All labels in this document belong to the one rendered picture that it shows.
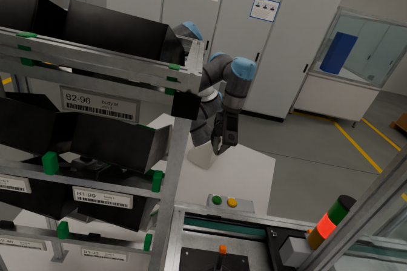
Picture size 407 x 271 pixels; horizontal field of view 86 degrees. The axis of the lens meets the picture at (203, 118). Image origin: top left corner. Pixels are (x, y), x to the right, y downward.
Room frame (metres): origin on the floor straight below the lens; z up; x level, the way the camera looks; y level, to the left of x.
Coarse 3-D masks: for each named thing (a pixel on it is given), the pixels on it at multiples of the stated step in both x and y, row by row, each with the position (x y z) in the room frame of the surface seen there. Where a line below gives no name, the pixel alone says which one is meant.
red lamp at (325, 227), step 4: (324, 216) 0.37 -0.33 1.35; (320, 220) 0.37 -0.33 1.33; (324, 220) 0.36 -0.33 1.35; (328, 220) 0.35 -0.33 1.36; (320, 224) 0.36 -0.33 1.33; (324, 224) 0.35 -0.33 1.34; (328, 224) 0.34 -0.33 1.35; (332, 224) 0.34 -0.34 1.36; (320, 228) 0.35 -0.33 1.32; (324, 228) 0.35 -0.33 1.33; (328, 228) 0.34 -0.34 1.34; (332, 228) 0.34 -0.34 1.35; (320, 232) 0.35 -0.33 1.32; (324, 232) 0.34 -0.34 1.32; (328, 232) 0.34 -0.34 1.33; (324, 236) 0.34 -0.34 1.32
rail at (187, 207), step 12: (180, 204) 0.60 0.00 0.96; (192, 204) 0.62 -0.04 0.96; (192, 216) 0.59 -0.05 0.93; (204, 216) 0.59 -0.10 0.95; (216, 216) 0.58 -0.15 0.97; (228, 216) 0.61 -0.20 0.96; (240, 216) 0.63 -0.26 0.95; (252, 216) 0.64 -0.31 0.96; (264, 216) 0.65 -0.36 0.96; (264, 228) 0.61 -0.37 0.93; (288, 228) 0.62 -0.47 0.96; (300, 228) 0.64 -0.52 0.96; (312, 228) 0.65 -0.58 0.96
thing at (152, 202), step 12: (108, 168) 0.36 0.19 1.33; (120, 168) 0.42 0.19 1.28; (132, 180) 0.44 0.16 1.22; (144, 180) 0.46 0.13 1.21; (120, 192) 0.28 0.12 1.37; (84, 204) 0.26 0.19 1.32; (96, 204) 0.27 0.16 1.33; (144, 204) 0.27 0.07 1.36; (96, 216) 0.26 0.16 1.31; (108, 216) 0.26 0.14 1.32; (120, 216) 0.26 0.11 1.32; (132, 216) 0.26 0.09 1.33; (144, 216) 0.28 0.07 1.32; (132, 228) 0.25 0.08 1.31
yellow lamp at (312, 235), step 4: (316, 228) 0.36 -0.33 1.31; (312, 232) 0.36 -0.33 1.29; (316, 232) 0.35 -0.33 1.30; (308, 236) 0.37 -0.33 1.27; (312, 236) 0.36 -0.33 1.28; (316, 236) 0.35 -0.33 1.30; (320, 236) 0.34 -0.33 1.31; (308, 240) 0.36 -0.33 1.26; (312, 240) 0.35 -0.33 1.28; (316, 240) 0.34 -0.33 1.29; (320, 240) 0.34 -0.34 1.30; (324, 240) 0.34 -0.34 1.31; (312, 244) 0.34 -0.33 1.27; (316, 244) 0.34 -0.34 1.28; (320, 244) 0.34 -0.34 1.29; (316, 248) 0.34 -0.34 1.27
